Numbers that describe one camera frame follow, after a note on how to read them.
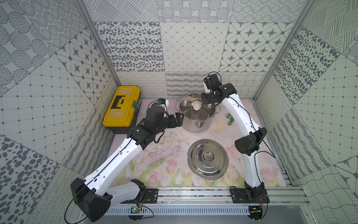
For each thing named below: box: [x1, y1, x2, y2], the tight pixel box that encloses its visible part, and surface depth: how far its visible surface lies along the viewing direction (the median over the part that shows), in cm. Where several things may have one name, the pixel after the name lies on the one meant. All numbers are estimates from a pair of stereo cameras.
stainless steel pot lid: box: [186, 138, 229, 181], surface depth 87 cm
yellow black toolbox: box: [102, 85, 142, 134], surface depth 95 cm
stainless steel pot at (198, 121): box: [174, 92, 222, 133], surface depth 101 cm
